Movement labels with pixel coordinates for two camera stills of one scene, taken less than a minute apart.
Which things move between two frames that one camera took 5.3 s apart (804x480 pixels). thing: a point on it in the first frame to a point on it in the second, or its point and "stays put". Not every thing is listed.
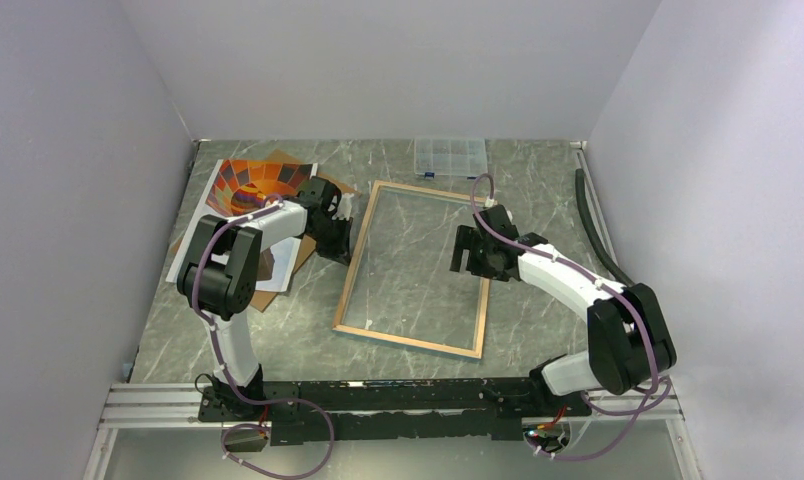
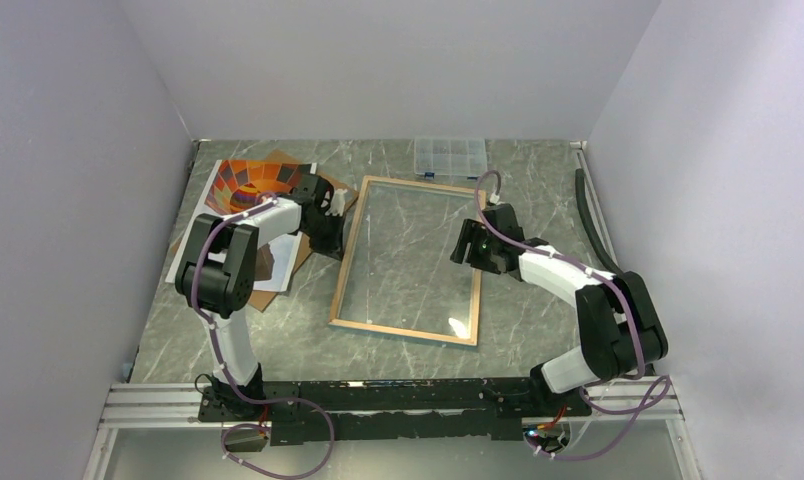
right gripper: [468, 237] stays put
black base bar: [389, 408] stays put
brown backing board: [176, 244] to [262, 301]
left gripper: [340, 252] stays put
